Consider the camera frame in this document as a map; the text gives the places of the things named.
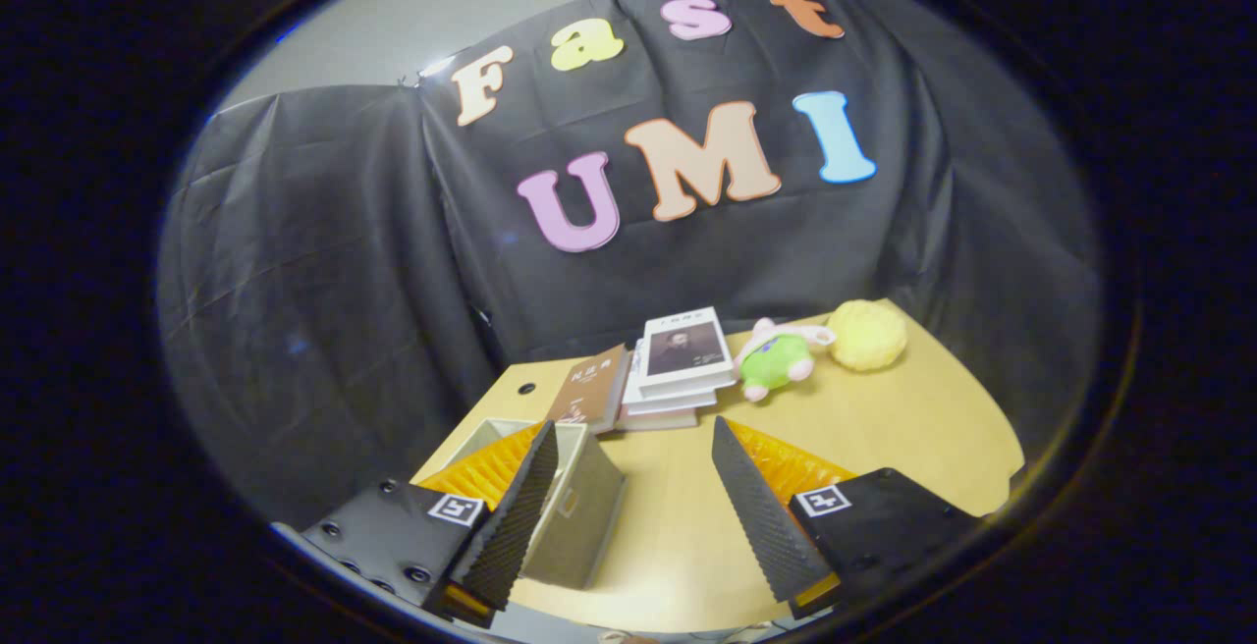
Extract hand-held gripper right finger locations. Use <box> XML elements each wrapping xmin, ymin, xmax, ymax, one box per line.
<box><xmin>711</xmin><ymin>416</ymin><xmax>981</xmax><ymax>620</ymax></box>

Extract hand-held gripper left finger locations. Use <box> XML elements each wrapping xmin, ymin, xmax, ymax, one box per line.
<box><xmin>285</xmin><ymin>420</ymin><xmax>559</xmax><ymax>628</ymax></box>

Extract grey fabric storage box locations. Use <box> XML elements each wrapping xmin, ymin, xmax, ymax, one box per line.
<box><xmin>447</xmin><ymin>416</ymin><xmax>628</xmax><ymax>591</ymax></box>

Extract green and pink plush toy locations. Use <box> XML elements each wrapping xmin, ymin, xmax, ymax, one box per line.
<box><xmin>734</xmin><ymin>317</ymin><xmax>837</xmax><ymax>403</ymax></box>

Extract brown book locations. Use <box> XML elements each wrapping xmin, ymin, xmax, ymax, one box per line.
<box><xmin>546</xmin><ymin>344</ymin><xmax>630</xmax><ymax>435</ymax></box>

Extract white book with portrait cover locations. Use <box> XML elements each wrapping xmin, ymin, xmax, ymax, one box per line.
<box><xmin>636</xmin><ymin>306</ymin><xmax>737</xmax><ymax>401</ymax></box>

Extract yellow fluffy ball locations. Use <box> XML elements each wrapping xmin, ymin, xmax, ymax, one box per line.
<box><xmin>827</xmin><ymin>299</ymin><xmax>909</xmax><ymax>374</ymax></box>

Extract black backdrop cloth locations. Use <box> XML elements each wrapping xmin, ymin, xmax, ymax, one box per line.
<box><xmin>157</xmin><ymin>0</ymin><xmax>1106</xmax><ymax>529</ymax></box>

